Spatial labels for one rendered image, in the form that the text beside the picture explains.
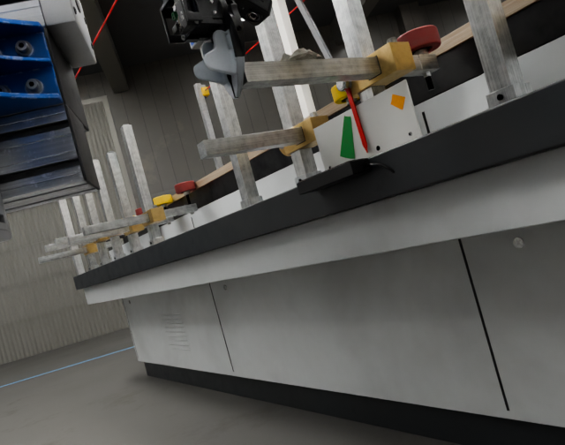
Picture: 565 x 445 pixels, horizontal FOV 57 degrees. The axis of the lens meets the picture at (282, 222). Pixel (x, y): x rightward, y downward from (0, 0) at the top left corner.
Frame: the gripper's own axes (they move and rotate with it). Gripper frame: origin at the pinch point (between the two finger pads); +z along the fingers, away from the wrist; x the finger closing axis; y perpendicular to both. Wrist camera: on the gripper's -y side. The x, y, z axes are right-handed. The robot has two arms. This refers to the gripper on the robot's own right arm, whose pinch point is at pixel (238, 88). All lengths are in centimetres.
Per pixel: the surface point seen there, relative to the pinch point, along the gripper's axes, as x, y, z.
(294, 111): -27.2, -30.6, -3.5
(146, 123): -592, -235, -172
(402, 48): 5.0, -31.0, -3.2
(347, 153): -12.0, -28.3, 10.1
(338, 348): -62, -51, 59
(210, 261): -88, -31, 24
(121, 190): -152, -31, -14
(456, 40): 3, -50, -5
